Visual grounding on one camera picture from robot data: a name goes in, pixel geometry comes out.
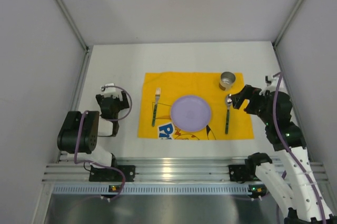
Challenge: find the spoon with green handle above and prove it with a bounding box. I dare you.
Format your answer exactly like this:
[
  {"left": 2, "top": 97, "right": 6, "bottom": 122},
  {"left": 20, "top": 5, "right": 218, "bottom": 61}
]
[{"left": 225, "top": 94, "right": 232, "bottom": 135}]

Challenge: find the small metal cup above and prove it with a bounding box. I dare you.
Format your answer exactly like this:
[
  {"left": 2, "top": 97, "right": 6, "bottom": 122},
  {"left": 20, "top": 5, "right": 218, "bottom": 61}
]
[{"left": 219, "top": 72, "right": 236, "bottom": 91}]

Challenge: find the purple plastic plate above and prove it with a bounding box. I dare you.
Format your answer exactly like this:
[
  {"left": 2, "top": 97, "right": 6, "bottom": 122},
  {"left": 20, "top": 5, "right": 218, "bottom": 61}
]
[{"left": 170, "top": 95, "right": 212, "bottom": 133}]

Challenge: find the fork with green handle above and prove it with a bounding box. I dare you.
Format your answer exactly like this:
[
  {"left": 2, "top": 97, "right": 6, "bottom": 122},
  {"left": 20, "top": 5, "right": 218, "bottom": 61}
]
[{"left": 152, "top": 87, "right": 161, "bottom": 127}]

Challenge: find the yellow pikachu cloth placemat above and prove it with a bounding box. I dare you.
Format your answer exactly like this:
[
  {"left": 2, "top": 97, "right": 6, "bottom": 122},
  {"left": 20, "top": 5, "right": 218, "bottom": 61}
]
[{"left": 138, "top": 72, "right": 254, "bottom": 140}]

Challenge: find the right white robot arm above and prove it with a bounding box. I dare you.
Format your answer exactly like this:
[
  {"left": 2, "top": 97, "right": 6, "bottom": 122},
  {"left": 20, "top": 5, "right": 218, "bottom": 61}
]
[{"left": 225, "top": 72, "right": 336, "bottom": 223}]

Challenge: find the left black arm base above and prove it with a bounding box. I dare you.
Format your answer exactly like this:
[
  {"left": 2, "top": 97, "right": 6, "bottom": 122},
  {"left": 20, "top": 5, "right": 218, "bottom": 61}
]
[{"left": 89, "top": 165, "right": 136, "bottom": 182}]

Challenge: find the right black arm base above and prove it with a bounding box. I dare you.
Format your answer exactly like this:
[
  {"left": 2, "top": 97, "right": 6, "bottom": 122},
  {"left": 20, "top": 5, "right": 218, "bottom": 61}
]
[{"left": 228, "top": 164, "right": 259, "bottom": 184}]

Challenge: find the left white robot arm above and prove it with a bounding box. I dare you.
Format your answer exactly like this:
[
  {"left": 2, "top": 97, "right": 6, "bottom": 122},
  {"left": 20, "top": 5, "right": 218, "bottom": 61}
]
[{"left": 57, "top": 83, "right": 133, "bottom": 169}]

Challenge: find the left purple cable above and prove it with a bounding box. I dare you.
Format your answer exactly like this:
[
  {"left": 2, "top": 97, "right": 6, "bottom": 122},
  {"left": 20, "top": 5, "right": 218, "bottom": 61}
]
[{"left": 73, "top": 84, "right": 133, "bottom": 201}]

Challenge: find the purple cable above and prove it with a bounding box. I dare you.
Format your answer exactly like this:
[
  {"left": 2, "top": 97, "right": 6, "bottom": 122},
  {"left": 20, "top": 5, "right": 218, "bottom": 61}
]
[
  {"left": 73, "top": 84, "right": 133, "bottom": 201},
  {"left": 263, "top": 71, "right": 327, "bottom": 224}
]

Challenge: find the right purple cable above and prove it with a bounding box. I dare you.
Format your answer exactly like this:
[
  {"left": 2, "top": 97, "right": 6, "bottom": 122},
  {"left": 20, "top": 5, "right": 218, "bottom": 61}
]
[{"left": 263, "top": 71, "right": 327, "bottom": 224}]

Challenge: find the aluminium mounting rail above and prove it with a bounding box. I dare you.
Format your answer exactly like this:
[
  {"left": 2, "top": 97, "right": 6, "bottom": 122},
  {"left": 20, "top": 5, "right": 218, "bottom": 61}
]
[{"left": 42, "top": 156, "right": 328, "bottom": 184}]

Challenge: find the slotted grey cable duct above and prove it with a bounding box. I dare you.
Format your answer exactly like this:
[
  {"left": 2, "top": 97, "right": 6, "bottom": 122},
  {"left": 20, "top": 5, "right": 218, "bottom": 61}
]
[{"left": 53, "top": 184, "right": 266, "bottom": 195}]

